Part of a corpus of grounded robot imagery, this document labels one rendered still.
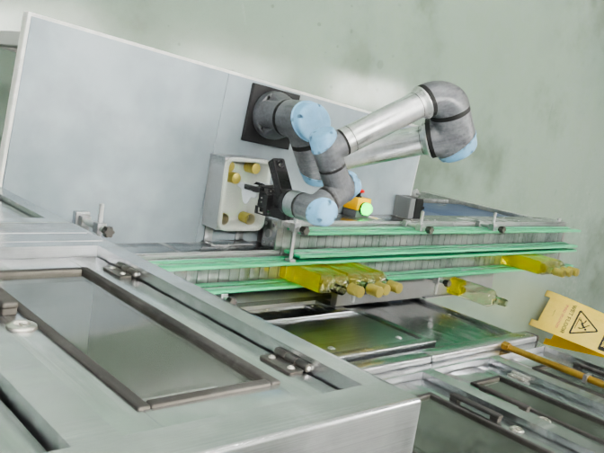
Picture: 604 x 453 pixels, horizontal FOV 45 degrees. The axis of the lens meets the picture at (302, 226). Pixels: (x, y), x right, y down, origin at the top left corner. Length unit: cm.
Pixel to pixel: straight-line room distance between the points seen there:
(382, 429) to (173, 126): 151
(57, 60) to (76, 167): 28
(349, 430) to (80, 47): 146
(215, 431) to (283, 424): 7
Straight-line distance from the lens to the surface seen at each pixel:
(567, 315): 549
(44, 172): 199
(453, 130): 208
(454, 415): 186
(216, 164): 219
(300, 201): 192
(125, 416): 71
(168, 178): 215
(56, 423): 65
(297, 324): 218
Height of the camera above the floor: 257
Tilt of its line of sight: 47 degrees down
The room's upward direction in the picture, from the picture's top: 108 degrees clockwise
